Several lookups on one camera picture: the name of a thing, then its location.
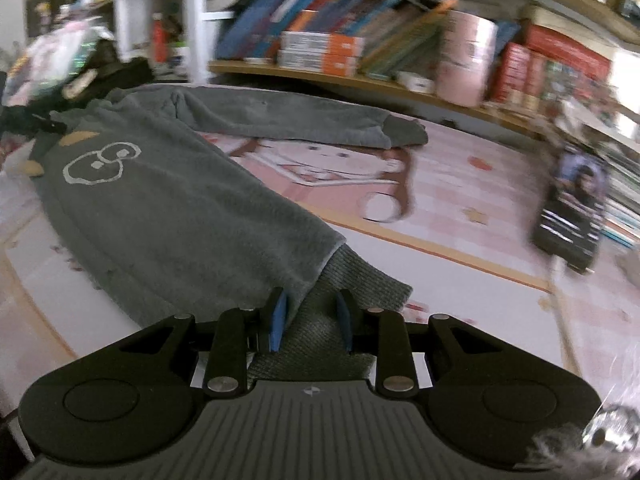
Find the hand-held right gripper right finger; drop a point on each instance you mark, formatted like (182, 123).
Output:
(344, 318)

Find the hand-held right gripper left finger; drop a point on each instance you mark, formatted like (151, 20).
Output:
(279, 321)

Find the grey sweater with white print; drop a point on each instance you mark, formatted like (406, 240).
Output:
(175, 210)

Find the pink printed blanket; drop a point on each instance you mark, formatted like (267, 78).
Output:
(475, 200)

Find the wooden bookshelf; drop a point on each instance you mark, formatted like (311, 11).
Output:
(450, 102)

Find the small white box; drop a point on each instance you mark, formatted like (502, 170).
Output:
(415, 82)

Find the orange and white book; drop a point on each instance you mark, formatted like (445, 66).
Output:
(325, 41)
(320, 62)

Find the pink cylinder container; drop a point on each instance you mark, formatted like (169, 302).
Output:
(465, 57)

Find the black cloth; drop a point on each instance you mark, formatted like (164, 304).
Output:
(125, 72)

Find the row of upright books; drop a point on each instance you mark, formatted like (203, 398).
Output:
(260, 20)

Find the red bottle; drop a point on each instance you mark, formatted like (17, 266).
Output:
(159, 40)

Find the row of red books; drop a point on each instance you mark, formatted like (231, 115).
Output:
(555, 67)

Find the pile of plastic bags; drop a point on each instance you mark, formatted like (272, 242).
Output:
(45, 65)

